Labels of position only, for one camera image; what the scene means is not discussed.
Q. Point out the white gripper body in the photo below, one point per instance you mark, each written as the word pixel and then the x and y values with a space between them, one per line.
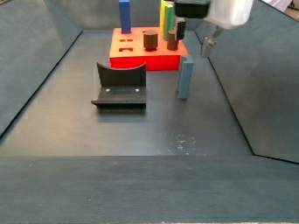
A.
pixel 228 13

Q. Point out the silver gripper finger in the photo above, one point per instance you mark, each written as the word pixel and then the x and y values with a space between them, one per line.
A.
pixel 209 41

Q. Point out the light blue arch block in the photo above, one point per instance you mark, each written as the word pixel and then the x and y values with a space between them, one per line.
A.
pixel 184 76

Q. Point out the yellow arch block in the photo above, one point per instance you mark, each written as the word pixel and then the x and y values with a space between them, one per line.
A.
pixel 161 14

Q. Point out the red peg board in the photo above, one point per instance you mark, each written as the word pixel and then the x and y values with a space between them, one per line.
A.
pixel 127 52

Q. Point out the brown rounded block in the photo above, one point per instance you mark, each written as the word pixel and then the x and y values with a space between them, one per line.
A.
pixel 172 42

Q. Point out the green star block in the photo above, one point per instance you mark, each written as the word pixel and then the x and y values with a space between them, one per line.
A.
pixel 168 19

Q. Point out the black cylinder peg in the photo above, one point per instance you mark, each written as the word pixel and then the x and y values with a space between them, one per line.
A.
pixel 149 40

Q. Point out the blue rectangular block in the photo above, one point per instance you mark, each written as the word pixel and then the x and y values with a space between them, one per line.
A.
pixel 124 16

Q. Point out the black curved holder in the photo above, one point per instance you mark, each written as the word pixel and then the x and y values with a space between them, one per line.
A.
pixel 121 86

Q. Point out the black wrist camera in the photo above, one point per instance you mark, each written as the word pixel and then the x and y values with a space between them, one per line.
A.
pixel 191 8

